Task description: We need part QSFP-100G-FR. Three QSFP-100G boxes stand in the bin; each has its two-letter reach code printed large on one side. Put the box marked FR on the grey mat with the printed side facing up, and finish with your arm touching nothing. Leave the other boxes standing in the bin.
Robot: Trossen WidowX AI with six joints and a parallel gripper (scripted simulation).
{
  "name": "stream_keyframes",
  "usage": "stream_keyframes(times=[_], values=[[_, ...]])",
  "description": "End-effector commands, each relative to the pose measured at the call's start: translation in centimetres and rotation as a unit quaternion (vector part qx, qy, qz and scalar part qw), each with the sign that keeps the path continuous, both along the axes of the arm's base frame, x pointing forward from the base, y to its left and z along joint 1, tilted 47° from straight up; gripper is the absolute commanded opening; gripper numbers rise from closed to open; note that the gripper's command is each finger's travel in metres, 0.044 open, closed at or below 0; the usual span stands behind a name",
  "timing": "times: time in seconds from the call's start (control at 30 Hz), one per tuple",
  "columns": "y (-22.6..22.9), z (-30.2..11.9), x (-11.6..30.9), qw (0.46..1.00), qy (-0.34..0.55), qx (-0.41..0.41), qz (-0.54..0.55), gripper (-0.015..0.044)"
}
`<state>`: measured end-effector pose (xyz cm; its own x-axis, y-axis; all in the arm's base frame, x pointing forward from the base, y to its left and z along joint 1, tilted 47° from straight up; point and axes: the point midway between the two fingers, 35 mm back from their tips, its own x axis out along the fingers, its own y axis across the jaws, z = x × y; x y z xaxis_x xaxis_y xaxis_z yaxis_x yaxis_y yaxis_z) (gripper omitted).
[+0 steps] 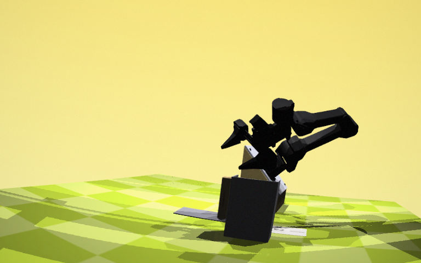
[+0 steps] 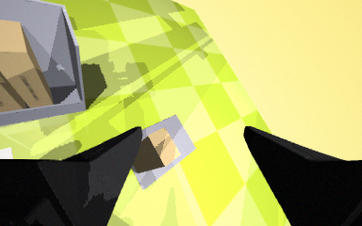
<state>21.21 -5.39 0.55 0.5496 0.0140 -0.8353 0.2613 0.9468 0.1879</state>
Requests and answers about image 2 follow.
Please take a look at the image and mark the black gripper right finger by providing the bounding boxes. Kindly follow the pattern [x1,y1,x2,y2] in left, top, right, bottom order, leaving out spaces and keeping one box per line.
[243,126,362,226]

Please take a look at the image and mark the brown cardboard box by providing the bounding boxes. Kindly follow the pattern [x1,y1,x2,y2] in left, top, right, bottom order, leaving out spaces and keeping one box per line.
[0,72,26,112]

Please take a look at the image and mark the tan rectangular box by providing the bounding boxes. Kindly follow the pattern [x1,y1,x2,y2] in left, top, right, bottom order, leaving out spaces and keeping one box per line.
[0,20,54,108]
[133,127,180,174]

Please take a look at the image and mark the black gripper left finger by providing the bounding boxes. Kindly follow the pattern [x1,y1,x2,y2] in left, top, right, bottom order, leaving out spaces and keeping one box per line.
[0,126,142,226]

